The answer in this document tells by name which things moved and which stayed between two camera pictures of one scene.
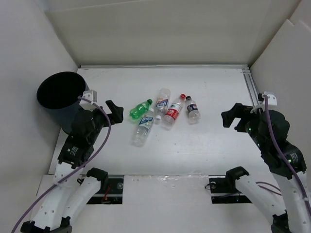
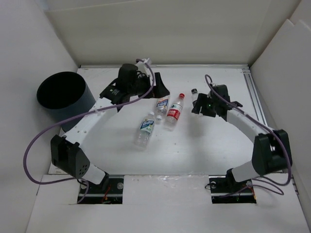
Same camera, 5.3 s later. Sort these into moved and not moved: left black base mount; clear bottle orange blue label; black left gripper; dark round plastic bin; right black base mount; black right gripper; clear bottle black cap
Moved: black left gripper; black right gripper; clear bottle black cap
Not moved: clear bottle orange blue label; left black base mount; right black base mount; dark round plastic bin
